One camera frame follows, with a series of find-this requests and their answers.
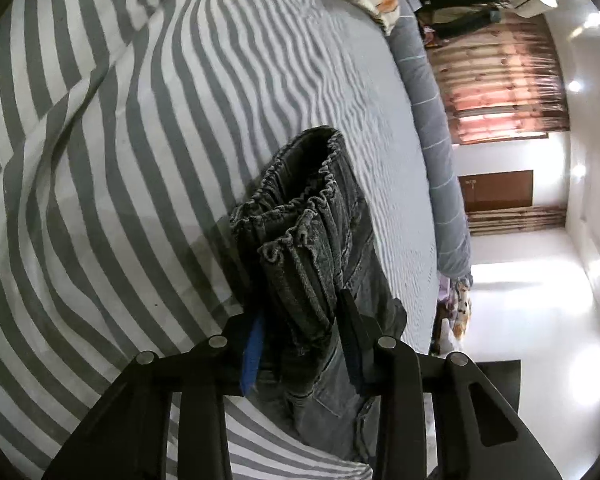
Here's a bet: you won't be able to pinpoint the brown wooden door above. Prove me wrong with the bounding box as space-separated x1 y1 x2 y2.
457 170 535 213

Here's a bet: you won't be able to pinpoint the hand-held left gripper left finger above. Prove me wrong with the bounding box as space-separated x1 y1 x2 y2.
40 310 267 480

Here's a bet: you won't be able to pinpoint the brown patterned narrow curtain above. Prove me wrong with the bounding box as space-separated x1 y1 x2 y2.
465 205 567 237

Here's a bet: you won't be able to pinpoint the dark hanging clothes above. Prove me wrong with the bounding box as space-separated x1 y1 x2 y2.
400 0 503 40

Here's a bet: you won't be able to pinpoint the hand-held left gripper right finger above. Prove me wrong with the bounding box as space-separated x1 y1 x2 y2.
337 287 563 480

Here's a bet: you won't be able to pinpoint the grey bolster pillow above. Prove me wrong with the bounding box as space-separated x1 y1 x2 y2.
387 0 475 281

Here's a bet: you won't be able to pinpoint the dark grey denim pants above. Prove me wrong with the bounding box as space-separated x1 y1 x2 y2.
229 126 408 466

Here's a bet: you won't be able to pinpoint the brown patterned window curtain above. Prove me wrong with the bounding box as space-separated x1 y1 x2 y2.
422 10 570 146

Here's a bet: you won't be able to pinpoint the colourful printed cloth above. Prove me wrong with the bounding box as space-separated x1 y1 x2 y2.
432 277 473 356

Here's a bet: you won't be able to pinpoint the grey striped bed sheet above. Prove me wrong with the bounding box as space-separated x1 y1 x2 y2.
0 0 441 480

